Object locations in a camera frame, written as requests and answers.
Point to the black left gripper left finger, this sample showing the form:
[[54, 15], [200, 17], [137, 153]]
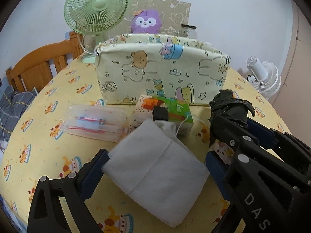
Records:
[[46, 213]]

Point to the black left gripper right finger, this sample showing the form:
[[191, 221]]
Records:
[[268, 187]]

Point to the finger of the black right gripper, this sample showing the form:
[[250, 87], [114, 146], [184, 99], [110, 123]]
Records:
[[273, 137]]

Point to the black plastic bag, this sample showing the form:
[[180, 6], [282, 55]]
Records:
[[231, 108]]

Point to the clear plastic pink packet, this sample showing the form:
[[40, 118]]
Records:
[[109, 124]]

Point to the white cloth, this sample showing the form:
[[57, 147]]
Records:
[[157, 171]]

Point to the colourful cartoon tissue pack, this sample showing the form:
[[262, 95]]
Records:
[[161, 108]]

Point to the white standing fan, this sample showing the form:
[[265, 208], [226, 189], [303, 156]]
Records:
[[264, 76]]

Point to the blue plaid pillow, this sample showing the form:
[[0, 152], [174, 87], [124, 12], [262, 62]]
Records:
[[13, 105]]

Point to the glass jar with lid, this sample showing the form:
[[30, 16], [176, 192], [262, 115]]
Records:
[[188, 31]]

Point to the cartoon print fabric storage box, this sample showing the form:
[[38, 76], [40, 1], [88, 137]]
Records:
[[131, 65]]

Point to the cartoon print cardboard panel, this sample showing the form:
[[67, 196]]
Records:
[[173, 14]]

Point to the purple plush bunny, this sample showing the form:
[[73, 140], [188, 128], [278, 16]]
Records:
[[146, 21]]

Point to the green desk fan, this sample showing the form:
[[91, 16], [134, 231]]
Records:
[[91, 19]]

